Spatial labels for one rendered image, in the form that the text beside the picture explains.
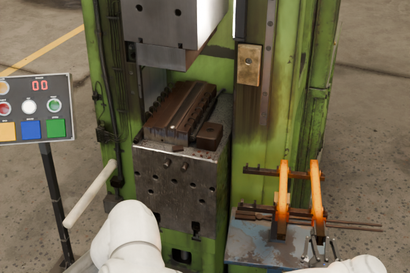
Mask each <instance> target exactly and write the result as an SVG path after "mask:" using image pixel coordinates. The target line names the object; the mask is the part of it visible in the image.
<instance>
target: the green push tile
mask: <svg viewBox="0 0 410 273"><path fill-rule="evenodd" d="M46 129H47V137H48V138H58V137H66V136H67V135H66V127H65V119H48V120H46Z"/></svg>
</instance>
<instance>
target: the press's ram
mask: <svg viewBox="0 0 410 273"><path fill-rule="evenodd" d="M120 2H121V14H122V21H123V33H124V40H125V41H132V42H137V43H139V42H140V41H141V40H142V39H143V43H146V44H155V45H159V46H168V47H173V48H178V47H180V45H182V48H183V49H191V50H196V51H198V50H199V48H200V47H201V46H202V45H203V43H204V42H205V41H206V40H207V38H208V37H209V35H210V34H211V33H212V32H213V30H214V29H215V28H216V26H217V25H218V24H219V22H220V21H221V20H222V19H223V17H224V16H225V15H226V13H227V12H228V3H229V0H120Z"/></svg>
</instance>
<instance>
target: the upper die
mask: <svg viewBox="0 0 410 273"><path fill-rule="evenodd" d="M216 31H217V26H216V28H215V29H214V30H213V32H212V33H211V34H210V35H209V37H208V38H207V40H206V41H205V42H204V43H203V45H202V46H201V47H200V48H199V50H198V51H196V50H191V49H183V48H182V45H180V47H178V48H173V47H168V46H159V45H155V44H146V43H143V39H142V40H141V41H140V42H139V43H136V47H137V61H138V65H143V66H151V67H155V68H163V69H171V70H176V71H183V72H186V71H187V70H188V68H189V67H190V65H191V64H192V63H193V62H194V60H195V59H196V58H197V56H198V55H199V54H200V52H201V51H202V50H203V48H204V47H205V45H207V43H208V42H209V40H210V39H211V38H212V36H213V35H214V33H216Z"/></svg>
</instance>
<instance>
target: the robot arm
mask: <svg viewBox="0 0 410 273"><path fill-rule="evenodd" d="M323 222H324V229H325V237H324V238H323V242H325V254H323V255H322V254H319V252H318V249H317V243H316V239H317V232H316V223H315V220H314V223H313V229H311V232H310V235H311V236H306V239H305V244H304V252H303V254H302V256H301V260H300V262H301V263H307V264H308V266H309V269H300V270H296V271H290V272H284V273H387V271H386V268H385V267H384V265H383V264H382V262H381V261H380V260H379V259H377V258H376V257H374V256H371V255H359V256H357V257H354V258H353V259H352V260H351V259H348V260H345V261H344V260H343V259H342V258H341V256H340V253H339V250H338V246H337V243H336V239H334V238H333V239H331V238H330V237H329V231H328V230H326V227H325V221H323ZM309 242H311V247H312V252H313V257H312V258H311V259H310V260H309V259H308V256H307V254H308V245H309ZM329 244H330V245H331V247H332V250H333V254H334V258H335V262H334V261H333V260H332V259H331V258H330V257H329ZM161 250H162V246H161V240H160V233H159V228H158V225H157V221H156V218H155V216H154V215H153V213H152V211H151V210H150V209H149V208H147V207H146V206H145V205H144V204H143V203H141V202H140V201H137V200H125V201H122V202H120V203H118V204H117V205H116V206H115V207H114V208H113V209H112V211H111V212H110V213H109V215H108V218H107V220H106V221H105V223H104V225H103V226H102V227H101V229H100V231H99V232H98V234H97V235H96V236H95V238H94V239H93V241H92V245H91V248H90V250H89V251H87V252H86V253H85V254H84V255H83V256H81V257H80V259H78V260H77V261H76V262H75V263H73V264H72V265H71V266H70V267H69V268H68V269H67V270H65V271H64V272H63V273H182V272H179V271H176V270H173V269H169V268H166V267H165V264H164V261H163V259H162V256H161Z"/></svg>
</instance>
